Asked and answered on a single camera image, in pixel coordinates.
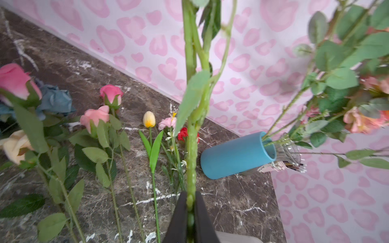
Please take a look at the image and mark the clear ribbed glass vase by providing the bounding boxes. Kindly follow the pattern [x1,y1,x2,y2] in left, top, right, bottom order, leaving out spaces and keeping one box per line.
[275,143,303,165]

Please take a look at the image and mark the coral peony flower branch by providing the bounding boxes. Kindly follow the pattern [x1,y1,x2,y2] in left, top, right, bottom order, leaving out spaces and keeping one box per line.
[264,1,389,147]

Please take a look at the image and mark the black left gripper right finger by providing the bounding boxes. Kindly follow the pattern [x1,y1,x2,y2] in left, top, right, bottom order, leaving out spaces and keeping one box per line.
[194,191,220,243]

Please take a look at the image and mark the yellow tulip flower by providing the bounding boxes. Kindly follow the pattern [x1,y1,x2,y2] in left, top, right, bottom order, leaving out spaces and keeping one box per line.
[139,111,164,243]

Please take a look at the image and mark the light pink carnation flower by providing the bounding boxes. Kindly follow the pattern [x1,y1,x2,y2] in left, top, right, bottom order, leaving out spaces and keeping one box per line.
[158,112,177,131]

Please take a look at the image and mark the pale pink peony branch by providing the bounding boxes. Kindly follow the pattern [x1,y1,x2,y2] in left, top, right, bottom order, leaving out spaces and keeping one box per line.
[299,148,389,170]

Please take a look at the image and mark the teal cylindrical vase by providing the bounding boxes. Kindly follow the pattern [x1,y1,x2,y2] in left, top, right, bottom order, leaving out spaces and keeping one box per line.
[200,132,277,180]

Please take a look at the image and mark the blue grey artificial flower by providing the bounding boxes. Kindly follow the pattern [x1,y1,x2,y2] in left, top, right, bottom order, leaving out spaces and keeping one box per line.
[7,78,76,120]

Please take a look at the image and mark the white ribbed ceramic vase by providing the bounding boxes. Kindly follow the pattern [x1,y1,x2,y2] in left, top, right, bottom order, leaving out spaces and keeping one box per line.
[216,231,263,243]

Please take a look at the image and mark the large pink peony branch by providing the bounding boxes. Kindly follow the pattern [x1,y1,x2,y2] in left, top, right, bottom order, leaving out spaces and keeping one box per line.
[173,1,238,243]

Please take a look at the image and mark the red carnation flower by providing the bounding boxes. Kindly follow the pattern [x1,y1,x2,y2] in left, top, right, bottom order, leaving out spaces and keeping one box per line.
[177,127,188,142]

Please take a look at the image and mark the bunch of artificial flowers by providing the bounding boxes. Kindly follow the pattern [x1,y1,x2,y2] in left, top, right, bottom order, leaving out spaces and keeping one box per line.
[1,63,131,243]

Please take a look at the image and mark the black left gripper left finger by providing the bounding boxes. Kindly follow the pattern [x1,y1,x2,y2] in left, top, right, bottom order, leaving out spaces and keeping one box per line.
[162,191,187,243]

